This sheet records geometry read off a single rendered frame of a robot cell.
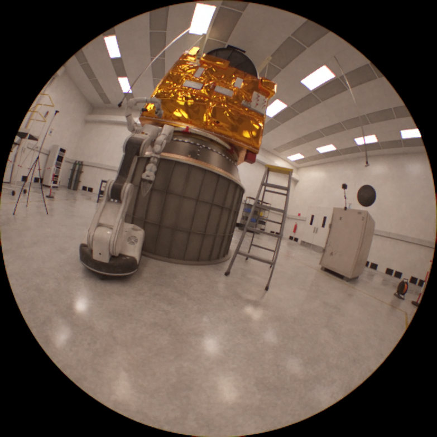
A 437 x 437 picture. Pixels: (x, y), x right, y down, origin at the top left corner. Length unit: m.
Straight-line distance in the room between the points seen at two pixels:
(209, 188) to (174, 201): 0.44
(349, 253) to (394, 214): 4.47
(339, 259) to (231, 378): 3.16
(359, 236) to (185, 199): 3.26
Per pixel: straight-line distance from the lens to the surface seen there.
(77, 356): 0.83
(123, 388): 0.74
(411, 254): 7.30
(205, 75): 3.00
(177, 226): 1.67
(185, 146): 1.91
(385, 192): 7.80
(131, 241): 1.28
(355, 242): 3.43
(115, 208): 1.18
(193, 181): 1.67
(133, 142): 1.33
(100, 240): 1.08
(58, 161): 8.62
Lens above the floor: 0.70
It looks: 3 degrees down
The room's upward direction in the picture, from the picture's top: 14 degrees clockwise
